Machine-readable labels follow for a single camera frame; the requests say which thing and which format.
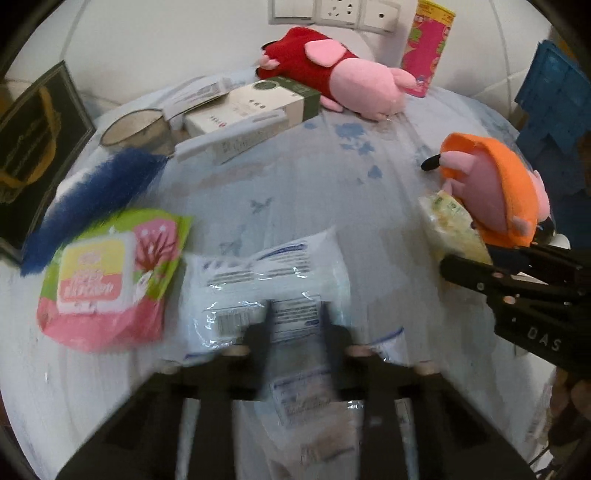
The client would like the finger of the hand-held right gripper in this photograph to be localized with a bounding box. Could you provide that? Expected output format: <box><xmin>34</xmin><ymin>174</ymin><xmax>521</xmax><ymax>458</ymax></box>
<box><xmin>440</xmin><ymin>255</ymin><xmax>591</xmax><ymax>308</ymax></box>
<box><xmin>489</xmin><ymin>242</ymin><xmax>591</xmax><ymax>278</ymax></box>

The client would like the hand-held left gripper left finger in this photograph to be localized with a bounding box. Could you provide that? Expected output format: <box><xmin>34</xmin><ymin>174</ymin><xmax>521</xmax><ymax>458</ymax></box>
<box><xmin>55</xmin><ymin>300</ymin><xmax>274</xmax><ymax>480</ymax></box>

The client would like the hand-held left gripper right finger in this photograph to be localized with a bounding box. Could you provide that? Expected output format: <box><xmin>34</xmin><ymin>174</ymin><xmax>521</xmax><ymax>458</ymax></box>
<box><xmin>318</xmin><ymin>300</ymin><xmax>529</xmax><ymax>480</ymax></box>

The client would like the white blue plastic packet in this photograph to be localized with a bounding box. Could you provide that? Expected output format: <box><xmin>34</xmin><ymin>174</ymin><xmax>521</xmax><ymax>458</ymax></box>
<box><xmin>182</xmin><ymin>226</ymin><xmax>352</xmax><ymax>352</ymax></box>

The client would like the orange dress pink pig plush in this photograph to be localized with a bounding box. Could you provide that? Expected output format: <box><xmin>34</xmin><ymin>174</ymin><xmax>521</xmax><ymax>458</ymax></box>
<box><xmin>438</xmin><ymin>133</ymin><xmax>551</xmax><ymax>247</ymax></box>

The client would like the blue plastic crate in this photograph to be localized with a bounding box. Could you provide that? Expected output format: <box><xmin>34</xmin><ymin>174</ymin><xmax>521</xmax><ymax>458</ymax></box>
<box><xmin>514</xmin><ymin>39</ymin><xmax>591</xmax><ymax>195</ymax></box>

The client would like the person's right hand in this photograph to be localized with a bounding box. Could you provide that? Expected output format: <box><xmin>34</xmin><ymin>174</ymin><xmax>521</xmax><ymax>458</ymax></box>
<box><xmin>549</xmin><ymin>369</ymin><xmax>591</xmax><ymax>446</ymax></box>

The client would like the pale yellow snack packet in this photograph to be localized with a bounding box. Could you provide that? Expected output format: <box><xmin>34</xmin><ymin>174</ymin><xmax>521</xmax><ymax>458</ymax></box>
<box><xmin>418</xmin><ymin>190</ymin><xmax>495</xmax><ymax>266</ymax></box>

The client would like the clear packet blue print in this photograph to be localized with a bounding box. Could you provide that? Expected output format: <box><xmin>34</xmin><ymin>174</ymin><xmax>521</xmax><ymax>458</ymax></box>
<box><xmin>265</xmin><ymin>325</ymin><xmax>411</xmax><ymax>462</ymax></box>

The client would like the pink green wipes packet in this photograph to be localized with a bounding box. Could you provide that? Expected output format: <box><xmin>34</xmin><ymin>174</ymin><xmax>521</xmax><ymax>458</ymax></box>
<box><xmin>37</xmin><ymin>209</ymin><xmax>192</xmax><ymax>352</ymax></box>

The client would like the long white box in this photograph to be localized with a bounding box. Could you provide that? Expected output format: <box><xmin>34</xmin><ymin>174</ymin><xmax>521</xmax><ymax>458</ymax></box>
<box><xmin>173</xmin><ymin>111</ymin><xmax>287</xmax><ymax>166</ymax></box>

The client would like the blue feather duster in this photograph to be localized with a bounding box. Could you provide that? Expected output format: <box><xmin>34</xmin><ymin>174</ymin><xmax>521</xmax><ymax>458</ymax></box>
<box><xmin>21</xmin><ymin>147</ymin><xmax>171</xmax><ymax>277</ymax></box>

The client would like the pink snack can yellow lid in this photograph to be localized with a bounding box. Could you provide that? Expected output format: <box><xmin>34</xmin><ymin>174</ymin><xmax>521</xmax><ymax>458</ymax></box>
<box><xmin>401</xmin><ymin>0</ymin><xmax>457</xmax><ymax>99</ymax></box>

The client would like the white box dark green end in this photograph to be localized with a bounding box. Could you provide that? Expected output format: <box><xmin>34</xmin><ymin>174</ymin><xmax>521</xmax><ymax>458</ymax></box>
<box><xmin>185</xmin><ymin>78</ymin><xmax>322</xmax><ymax>139</ymax></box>

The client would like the grey translucent cup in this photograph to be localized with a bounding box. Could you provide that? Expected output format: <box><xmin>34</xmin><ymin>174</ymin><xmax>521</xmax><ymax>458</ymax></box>
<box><xmin>100</xmin><ymin>107</ymin><xmax>178</xmax><ymax>155</ymax></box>

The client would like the red dress pink pig plush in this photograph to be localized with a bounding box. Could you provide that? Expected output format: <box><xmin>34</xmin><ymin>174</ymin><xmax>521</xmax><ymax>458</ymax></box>
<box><xmin>255</xmin><ymin>27</ymin><xmax>416</xmax><ymax>121</ymax></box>

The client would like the black gift box gold print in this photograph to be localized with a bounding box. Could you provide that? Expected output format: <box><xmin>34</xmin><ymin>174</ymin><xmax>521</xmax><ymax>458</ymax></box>
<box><xmin>0</xmin><ymin>60</ymin><xmax>97</xmax><ymax>264</ymax></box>

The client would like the white padded headboard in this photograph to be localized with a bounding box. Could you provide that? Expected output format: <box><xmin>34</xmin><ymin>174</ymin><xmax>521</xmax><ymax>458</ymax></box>
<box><xmin>9</xmin><ymin>0</ymin><xmax>555</xmax><ymax>134</ymax></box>

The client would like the white wall panel with hole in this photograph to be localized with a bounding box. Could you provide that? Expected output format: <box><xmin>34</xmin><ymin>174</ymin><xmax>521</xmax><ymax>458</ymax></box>
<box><xmin>359</xmin><ymin>0</ymin><xmax>402</xmax><ymax>34</ymax></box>

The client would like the white wall power socket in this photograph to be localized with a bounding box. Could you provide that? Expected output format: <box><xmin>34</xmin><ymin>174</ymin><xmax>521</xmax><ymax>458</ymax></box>
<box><xmin>314</xmin><ymin>0</ymin><xmax>363</xmax><ymax>29</ymax></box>

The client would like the white wall light switch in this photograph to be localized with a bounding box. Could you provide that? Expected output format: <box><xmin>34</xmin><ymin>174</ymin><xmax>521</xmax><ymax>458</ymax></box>
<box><xmin>269</xmin><ymin>0</ymin><xmax>319</xmax><ymax>25</ymax></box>

